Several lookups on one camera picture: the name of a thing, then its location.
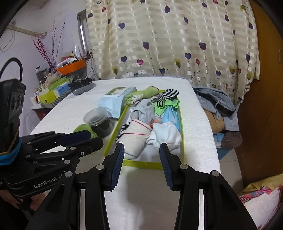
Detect small black white striped sock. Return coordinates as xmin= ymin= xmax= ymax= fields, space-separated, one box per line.
xmin=116 ymin=122 xmax=131 ymax=143

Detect white red-striped sock roll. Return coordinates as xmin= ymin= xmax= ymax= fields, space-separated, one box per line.
xmin=119 ymin=119 xmax=152 ymax=160

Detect white mint sock bundle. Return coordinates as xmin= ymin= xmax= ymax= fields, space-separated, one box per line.
xmin=146 ymin=122 xmax=182 ymax=151

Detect green white sock roll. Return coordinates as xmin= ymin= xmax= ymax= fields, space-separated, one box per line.
xmin=126 ymin=86 xmax=159 ymax=106

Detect large black white striped sock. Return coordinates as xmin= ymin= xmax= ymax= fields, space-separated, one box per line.
xmin=157 ymin=89 xmax=179 ymax=107

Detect left hand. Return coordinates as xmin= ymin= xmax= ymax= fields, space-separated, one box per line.
xmin=1 ymin=190 xmax=46 ymax=211

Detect clear lidded dark jar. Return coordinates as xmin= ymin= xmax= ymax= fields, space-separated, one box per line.
xmin=83 ymin=107 xmax=113 ymax=139

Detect colourful bag on floor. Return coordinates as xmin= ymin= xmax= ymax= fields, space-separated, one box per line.
xmin=238 ymin=174 xmax=282 ymax=229

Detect black grey VR headset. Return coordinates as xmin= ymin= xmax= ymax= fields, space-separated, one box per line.
xmin=68 ymin=78 xmax=96 ymax=96

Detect blue wet wipes pack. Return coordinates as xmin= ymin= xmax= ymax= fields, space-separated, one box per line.
xmin=98 ymin=86 xmax=136 ymax=119

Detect orange wooden cabinet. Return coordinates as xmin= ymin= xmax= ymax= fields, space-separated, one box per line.
xmin=236 ymin=1 xmax=282 ymax=186

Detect orange plastic basket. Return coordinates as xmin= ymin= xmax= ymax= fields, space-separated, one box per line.
xmin=57 ymin=59 xmax=86 ymax=76

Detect purple decorative branches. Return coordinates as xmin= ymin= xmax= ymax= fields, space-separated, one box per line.
xmin=33 ymin=20 xmax=66 ymax=72

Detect green rimmed white box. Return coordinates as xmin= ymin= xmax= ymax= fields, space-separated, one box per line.
xmin=104 ymin=87 xmax=184 ymax=170

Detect green cloth in box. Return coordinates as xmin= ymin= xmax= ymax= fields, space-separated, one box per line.
xmin=153 ymin=99 xmax=180 ymax=116

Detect light blue cloth in box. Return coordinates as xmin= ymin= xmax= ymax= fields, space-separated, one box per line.
xmin=161 ymin=106 xmax=181 ymax=131

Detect pile of clothes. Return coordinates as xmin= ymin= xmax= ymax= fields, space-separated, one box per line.
xmin=193 ymin=86 xmax=243 ymax=149

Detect heart pattern curtain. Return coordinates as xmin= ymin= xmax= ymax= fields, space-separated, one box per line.
xmin=85 ymin=1 xmax=260 ymax=103

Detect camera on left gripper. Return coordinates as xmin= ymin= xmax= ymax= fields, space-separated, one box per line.
xmin=1 ymin=57 xmax=26 ymax=166

